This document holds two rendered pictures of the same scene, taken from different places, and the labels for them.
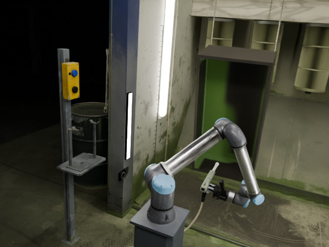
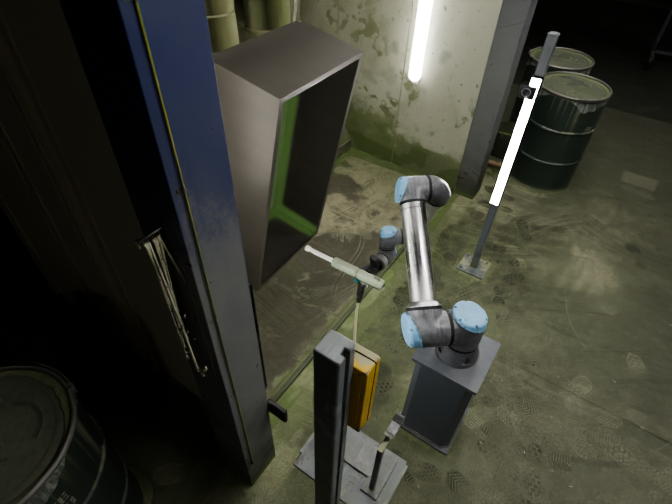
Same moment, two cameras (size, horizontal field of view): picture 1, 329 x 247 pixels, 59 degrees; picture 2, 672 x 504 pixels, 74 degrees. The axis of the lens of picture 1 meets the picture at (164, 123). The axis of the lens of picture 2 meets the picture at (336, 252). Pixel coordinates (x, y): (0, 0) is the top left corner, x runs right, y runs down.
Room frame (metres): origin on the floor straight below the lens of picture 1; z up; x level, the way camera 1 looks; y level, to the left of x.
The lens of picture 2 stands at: (2.04, 1.22, 2.32)
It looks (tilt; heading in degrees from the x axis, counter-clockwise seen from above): 43 degrees down; 279
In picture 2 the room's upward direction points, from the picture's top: 2 degrees clockwise
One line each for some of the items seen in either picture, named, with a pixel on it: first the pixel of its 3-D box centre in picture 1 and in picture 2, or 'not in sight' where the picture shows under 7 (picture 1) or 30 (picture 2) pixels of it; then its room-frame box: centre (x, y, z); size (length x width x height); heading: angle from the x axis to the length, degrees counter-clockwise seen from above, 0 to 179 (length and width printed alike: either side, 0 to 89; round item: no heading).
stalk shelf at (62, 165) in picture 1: (82, 163); (350, 463); (2.06, 0.62, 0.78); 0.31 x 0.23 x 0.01; 157
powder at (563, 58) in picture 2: not in sight; (561, 58); (0.73, -3.32, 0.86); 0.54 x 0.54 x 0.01
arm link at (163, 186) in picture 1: (162, 190); (464, 325); (1.68, -0.02, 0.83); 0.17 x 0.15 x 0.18; 17
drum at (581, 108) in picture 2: not in sight; (555, 133); (0.74, -2.67, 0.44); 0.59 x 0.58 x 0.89; 81
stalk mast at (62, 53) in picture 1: (67, 154); (327, 498); (2.11, 0.75, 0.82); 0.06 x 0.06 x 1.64; 67
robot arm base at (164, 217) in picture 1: (161, 209); (459, 344); (1.67, -0.02, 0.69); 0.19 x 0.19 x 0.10
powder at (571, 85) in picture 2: not in sight; (574, 87); (0.74, -2.67, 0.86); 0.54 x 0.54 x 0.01
